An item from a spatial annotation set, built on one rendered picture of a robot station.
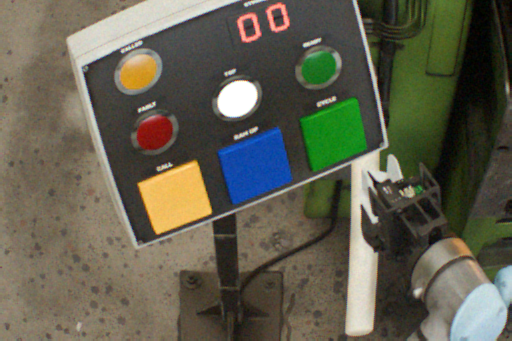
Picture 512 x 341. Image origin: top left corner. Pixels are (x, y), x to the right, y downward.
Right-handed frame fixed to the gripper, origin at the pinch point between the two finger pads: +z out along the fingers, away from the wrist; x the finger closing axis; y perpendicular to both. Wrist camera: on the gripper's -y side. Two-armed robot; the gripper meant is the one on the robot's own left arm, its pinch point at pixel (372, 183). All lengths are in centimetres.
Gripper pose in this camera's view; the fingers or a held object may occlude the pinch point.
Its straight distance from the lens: 145.3
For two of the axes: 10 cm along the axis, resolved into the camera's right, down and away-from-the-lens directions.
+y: -2.0, -7.8, -5.9
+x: -9.1, 3.6, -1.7
